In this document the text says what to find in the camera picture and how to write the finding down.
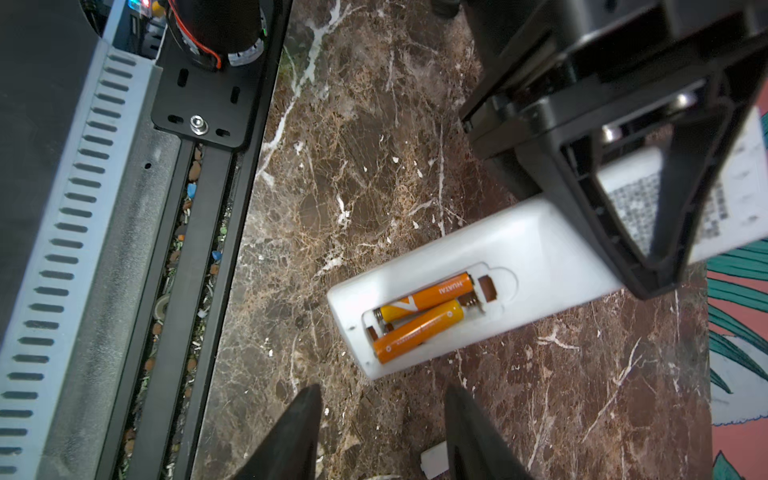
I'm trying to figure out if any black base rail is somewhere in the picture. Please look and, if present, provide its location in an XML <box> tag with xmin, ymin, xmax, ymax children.
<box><xmin>96</xmin><ymin>1</ymin><xmax>291</xmax><ymax>479</ymax></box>

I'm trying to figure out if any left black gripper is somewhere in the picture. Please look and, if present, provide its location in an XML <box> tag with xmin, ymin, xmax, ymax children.
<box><xmin>460</xmin><ymin>1</ymin><xmax>767</xmax><ymax>299</ymax></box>

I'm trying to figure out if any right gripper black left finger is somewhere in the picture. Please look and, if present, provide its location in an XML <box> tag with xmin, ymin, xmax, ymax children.
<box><xmin>233</xmin><ymin>384</ymin><xmax>323</xmax><ymax>479</ymax></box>

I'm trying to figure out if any white slotted cable duct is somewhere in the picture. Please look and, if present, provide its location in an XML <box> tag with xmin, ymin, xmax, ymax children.
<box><xmin>1</xmin><ymin>44</ymin><xmax>153</xmax><ymax>479</ymax></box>

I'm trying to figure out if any white remote control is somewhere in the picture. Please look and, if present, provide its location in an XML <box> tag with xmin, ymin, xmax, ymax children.
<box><xmin>327</xmin><ymin>111</ymin><xmax>767</xmax><ymax>380</ymax></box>

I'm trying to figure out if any white battery compartment cover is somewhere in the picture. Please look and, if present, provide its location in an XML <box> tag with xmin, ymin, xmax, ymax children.
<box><xmin>420</xmin><ymin>441</ymin><xmax>449</xmax><ymax>480</ymax></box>

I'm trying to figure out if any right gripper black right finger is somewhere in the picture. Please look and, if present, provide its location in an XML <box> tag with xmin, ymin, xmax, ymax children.
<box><xmin>444</xmin><ymin>385</ymin><xmax>533</xmax><ymax>479</ymax></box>

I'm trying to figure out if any orange battery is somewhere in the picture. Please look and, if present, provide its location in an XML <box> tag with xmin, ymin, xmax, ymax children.
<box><xmin>373</xmin><ymin>300</ymin><xmax>465</xmax><ymax>364</ymax></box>
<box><xmin>374</xmin><ymin>273</ymin><xmax>474</xmax><ymax>323</ymax></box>

